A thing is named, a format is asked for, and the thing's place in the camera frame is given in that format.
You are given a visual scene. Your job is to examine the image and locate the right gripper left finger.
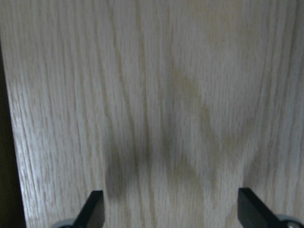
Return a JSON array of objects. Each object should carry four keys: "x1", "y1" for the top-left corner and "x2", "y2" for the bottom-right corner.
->
[{"x1": 51, "y1": 190, "x2": 105, "y2": 228}]

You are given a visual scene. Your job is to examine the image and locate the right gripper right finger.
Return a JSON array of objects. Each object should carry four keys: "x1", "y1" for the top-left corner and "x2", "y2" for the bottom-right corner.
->
[{"x1": 237, "y1": 188, "x2": 304, "y2": 228}]

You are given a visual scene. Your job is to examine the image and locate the light wooden drawer cabinet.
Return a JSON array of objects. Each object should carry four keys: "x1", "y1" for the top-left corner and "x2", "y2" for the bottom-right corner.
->
[{"x1": 0, "y1": 0, "x2": 304, "y2": 228}]

